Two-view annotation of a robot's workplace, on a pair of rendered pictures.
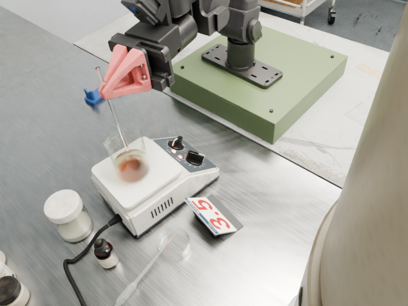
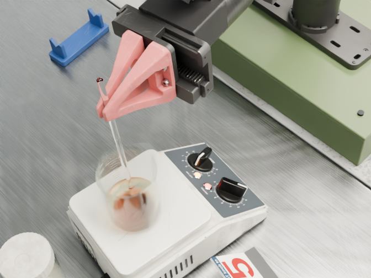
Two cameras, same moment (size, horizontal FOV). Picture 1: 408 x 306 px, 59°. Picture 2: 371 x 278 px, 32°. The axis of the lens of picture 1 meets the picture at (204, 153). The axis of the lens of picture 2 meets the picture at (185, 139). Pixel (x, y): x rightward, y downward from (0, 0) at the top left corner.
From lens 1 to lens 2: 0.15 m
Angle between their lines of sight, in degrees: 7
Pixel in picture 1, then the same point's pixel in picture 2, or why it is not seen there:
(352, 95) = not seen: outside the picture
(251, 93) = (328, 75)
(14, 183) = not seen: outside the picture
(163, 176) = (181, 225)
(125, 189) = (122, 242)
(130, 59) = (148, 62)
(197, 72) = (239, 27)
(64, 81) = (14, 15)
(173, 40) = (216, 24)
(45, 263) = not seen: outside the picture
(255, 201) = (323, 267)
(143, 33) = (169, 11)
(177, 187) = (202, 242)
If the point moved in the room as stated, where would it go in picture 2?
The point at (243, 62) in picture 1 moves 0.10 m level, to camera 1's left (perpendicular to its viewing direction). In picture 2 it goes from (320, 20) to (244, 23)
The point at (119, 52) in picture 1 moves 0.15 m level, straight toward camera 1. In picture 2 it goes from (132, 46) to (163, 181)
